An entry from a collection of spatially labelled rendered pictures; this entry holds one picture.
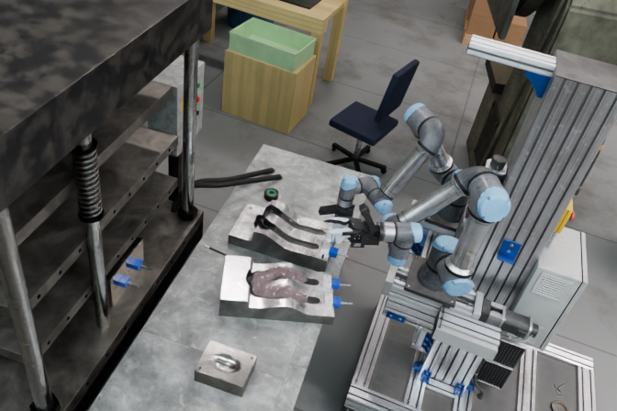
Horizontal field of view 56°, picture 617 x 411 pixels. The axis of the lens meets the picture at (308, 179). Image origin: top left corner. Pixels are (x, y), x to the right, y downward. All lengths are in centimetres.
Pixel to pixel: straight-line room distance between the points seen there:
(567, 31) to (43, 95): 320
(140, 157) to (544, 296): 184
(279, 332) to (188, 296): 44
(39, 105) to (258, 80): 355
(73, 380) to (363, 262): 223
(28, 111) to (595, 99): 179
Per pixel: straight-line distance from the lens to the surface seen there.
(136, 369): 246
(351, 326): 370
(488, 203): 210
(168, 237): 295
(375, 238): 215
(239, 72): 509
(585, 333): 434
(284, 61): 485
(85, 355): 255
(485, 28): 769
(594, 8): 405
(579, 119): 229
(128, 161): 258
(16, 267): 181
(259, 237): 280
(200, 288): 270
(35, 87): 170
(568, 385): 370
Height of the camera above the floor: 285
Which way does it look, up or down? 38 degrees down
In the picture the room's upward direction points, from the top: 11 degrees clockwise
